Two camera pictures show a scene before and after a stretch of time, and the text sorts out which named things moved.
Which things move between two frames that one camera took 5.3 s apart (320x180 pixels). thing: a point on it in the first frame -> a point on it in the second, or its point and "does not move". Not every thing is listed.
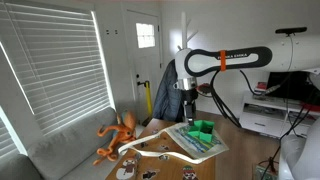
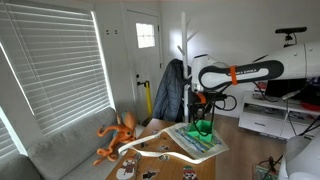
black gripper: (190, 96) -> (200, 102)
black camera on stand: (291, 30) does not move
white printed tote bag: (195, 149) does not move
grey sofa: (69, 153) does not move
